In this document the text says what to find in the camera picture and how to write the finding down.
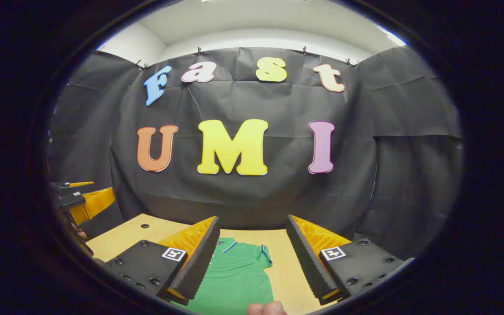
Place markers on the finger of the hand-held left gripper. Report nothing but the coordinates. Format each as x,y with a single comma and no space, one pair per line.
70,188
94,203

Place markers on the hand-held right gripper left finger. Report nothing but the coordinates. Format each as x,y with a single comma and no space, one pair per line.
199,262

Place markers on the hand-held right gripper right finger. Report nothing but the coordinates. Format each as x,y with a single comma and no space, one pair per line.
306,258

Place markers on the green T-shirt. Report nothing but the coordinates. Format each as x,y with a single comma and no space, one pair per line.
239,275

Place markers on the black backdrop cloth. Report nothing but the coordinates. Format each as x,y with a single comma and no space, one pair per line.
278,192

